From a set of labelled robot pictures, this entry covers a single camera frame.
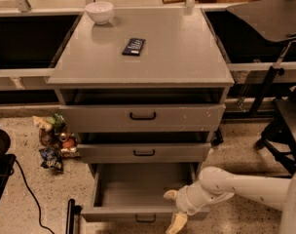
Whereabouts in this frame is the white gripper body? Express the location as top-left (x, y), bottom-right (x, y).
top-left (174, 181), bottom-right (234, 215)

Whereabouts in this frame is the blue chip bag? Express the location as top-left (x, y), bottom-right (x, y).
top-left (39, 148), bottom-right (63, 173)

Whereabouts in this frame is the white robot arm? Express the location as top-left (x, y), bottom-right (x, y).
top-left (164, 167), bottom-right (296, 234)

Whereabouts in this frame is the grey middle drawer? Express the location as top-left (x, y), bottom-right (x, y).
top-left (78, 143), bottom-right (211, 164)

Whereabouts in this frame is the grey bottom drawer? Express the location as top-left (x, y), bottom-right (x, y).
top-left (82, 163), bottom-right (196, 223)

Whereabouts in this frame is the grey top drawer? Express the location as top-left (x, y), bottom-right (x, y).
top-left (60, 104), bottom-right (225, 133)

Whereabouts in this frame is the dark blue snack bar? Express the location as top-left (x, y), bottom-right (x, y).
top-left (122, 38), bottom-right (146, 56)

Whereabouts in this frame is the black post at bottom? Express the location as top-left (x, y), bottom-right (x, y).
top-left (65, 199), bottom-right (82, 234)

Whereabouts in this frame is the pile of snack items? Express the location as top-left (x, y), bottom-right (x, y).
top-left (32, 113), bottom-right (80, 158)

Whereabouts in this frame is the grey drawer cabinet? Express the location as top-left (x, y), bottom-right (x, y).
top-left (46, 7), bottom-right (236, 180)

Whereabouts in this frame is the black cable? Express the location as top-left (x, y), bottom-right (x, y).
top-left (13, 158), bottom-right (56, 234)

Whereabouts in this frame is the white bowl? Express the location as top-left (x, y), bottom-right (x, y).
top-left (85, 1), bottom-right (114, 24)

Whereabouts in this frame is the grey drawer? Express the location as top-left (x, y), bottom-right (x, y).
top-left (60, 104), bottom-right (225, 133)
top-left (82, 163), bottom-right (196, 223)
top-left (78, 143), bottom-right (211, 164)

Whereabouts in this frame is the wooden stick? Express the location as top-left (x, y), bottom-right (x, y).
top-left (162, 0), bottom-right (186, 4)

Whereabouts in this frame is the black office chair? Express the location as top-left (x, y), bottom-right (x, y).
top-left (227, 0), bottom-right (296, 175)

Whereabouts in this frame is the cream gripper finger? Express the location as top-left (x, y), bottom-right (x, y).
top-left (164, 190), bottom-right (177, 201)
top-left (166, 213), bottom-right (188, 234)

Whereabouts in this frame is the black caster wheel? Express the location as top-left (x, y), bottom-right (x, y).
top-left (211, 129), bottom-right (224, 146)

